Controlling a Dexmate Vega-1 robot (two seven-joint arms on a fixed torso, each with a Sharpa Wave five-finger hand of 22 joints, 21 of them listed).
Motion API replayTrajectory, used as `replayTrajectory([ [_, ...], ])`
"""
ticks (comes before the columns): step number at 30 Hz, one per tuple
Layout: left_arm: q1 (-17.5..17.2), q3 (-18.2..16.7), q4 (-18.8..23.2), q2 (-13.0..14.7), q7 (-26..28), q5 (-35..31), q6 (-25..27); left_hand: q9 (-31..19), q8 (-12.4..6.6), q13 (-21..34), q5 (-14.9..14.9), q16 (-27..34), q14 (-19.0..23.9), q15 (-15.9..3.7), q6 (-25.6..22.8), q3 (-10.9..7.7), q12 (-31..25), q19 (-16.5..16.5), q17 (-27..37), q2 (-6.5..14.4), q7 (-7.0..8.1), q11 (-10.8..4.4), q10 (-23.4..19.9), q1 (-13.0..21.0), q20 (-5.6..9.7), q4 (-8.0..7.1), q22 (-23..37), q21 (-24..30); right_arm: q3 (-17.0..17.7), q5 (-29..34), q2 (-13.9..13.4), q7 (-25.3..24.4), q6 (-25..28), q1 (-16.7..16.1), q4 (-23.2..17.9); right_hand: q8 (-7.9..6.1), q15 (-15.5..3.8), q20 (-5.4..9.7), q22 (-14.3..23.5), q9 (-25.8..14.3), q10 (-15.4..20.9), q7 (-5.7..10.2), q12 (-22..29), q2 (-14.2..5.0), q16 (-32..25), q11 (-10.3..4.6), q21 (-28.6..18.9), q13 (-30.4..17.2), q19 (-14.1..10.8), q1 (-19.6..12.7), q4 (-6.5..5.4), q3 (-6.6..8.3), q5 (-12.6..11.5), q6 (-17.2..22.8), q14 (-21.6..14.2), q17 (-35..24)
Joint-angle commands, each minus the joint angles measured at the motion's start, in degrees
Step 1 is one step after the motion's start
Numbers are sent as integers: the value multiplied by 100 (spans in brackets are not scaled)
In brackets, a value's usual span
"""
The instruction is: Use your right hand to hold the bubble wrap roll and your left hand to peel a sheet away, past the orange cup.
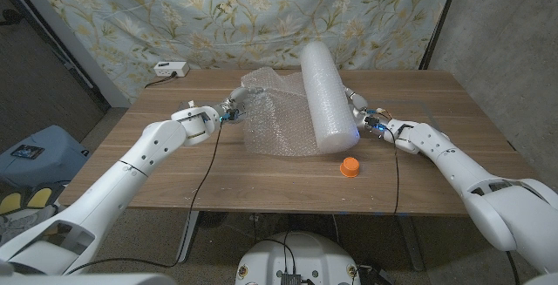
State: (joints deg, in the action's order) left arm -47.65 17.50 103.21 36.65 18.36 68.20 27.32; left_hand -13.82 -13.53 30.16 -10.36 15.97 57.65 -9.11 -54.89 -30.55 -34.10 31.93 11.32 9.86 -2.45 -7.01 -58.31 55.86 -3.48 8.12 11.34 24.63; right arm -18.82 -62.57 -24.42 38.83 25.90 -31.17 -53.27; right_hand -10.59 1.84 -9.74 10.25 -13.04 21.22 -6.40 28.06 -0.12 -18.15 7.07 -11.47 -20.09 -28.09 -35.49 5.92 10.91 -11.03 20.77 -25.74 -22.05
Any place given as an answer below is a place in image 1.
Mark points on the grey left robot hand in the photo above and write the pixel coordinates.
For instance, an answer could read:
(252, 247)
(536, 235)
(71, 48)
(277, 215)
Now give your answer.
(235, 104)

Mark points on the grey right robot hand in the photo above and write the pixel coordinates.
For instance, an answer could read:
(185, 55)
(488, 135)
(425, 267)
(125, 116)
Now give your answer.
(362, 113)

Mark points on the clear bubble wrap roll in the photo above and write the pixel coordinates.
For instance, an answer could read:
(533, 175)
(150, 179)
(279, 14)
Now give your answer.
(305, 110)

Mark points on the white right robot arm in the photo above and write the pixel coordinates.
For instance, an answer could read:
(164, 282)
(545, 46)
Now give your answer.
(475, 176)

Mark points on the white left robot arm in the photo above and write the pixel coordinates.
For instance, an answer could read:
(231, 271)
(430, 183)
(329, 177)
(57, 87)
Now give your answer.
(117, 180)

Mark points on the orange plastic cup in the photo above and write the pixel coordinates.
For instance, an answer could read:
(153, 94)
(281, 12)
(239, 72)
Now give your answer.
(349, 167)

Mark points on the white power outlet box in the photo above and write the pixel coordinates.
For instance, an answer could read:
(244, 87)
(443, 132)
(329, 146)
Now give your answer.
(171, 69)

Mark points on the floral butterfly backdrop cloth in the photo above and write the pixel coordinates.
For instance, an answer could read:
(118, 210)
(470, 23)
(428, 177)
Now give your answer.
(196, 19)

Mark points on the black backdrop stand pole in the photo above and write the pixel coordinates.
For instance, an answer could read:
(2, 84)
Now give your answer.
(438, 19)

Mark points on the grey table leg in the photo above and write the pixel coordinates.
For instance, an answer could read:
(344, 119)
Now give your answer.
(412, 241)

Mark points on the white table leg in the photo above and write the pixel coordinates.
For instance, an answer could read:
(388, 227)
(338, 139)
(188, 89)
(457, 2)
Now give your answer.
(187, 237)

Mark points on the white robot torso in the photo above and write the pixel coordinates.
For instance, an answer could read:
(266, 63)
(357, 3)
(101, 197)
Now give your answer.
(298, 254)

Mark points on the blue plastic storage case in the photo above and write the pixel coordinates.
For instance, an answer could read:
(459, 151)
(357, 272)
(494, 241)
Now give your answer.
(48, 158)

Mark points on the black and yellow shoe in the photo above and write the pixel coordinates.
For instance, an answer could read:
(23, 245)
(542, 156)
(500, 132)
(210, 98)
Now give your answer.
(26, 198)

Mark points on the grey sneaker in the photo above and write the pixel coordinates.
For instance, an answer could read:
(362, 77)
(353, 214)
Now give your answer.
(19, 226)

